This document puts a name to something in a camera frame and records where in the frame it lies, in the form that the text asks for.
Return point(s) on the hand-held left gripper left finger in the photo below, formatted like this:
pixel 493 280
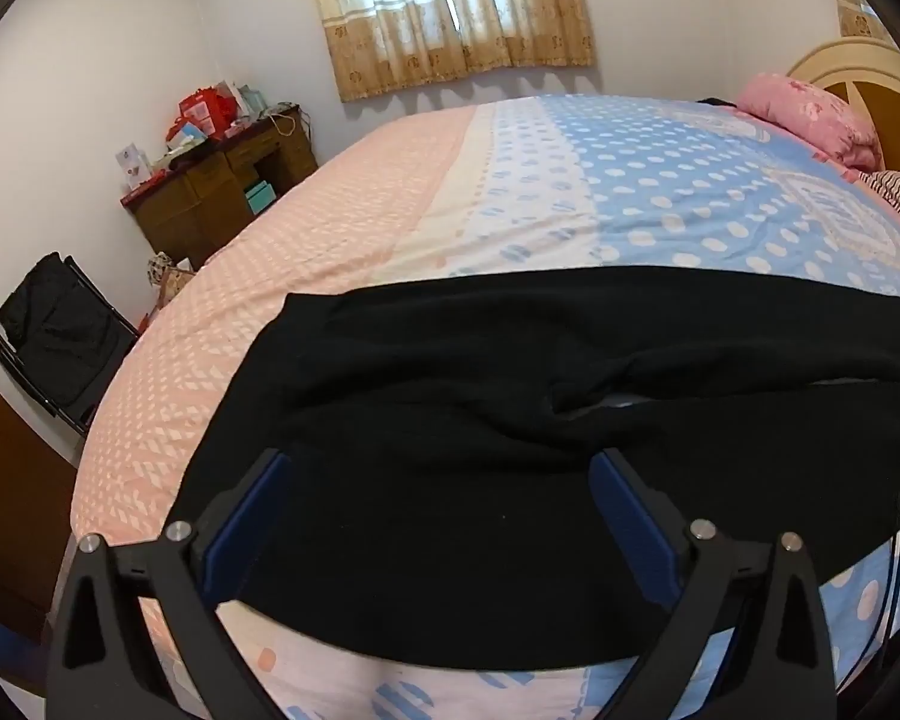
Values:
pixel 249 504

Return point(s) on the bed with dotted sheet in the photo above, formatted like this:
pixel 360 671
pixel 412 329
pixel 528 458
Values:
pixel 570 202

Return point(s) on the brown wooden door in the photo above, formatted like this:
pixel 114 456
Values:
pixel 15 502

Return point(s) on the black pants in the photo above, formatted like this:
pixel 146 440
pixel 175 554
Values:
pixel 457 390

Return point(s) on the patterned basket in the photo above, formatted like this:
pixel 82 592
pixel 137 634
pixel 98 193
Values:
pixel 169 285

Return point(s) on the pink pillow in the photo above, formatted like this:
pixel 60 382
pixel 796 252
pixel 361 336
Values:
pixel 810 116

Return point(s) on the brown wooden desk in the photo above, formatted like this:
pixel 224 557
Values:
pixel 202 187

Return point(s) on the cream wooden headboard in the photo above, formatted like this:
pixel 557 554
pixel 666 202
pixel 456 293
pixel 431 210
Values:
pixel 862 71

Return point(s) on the white card box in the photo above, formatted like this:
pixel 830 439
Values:
pixel 132 165

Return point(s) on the beige patterned curtain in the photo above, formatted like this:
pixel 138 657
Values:
pixel 450 15

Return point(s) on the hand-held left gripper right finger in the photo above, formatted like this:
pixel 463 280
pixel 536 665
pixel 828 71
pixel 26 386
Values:
pixel 621 499

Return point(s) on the teal box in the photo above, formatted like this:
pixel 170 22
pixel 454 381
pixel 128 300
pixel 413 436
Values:
pixel 259 198

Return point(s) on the red gift box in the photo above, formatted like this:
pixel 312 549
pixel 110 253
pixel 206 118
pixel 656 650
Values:
pixel 202 114

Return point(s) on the black folding chair with bag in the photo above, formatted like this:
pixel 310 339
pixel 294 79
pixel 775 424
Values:
pixel 60 337

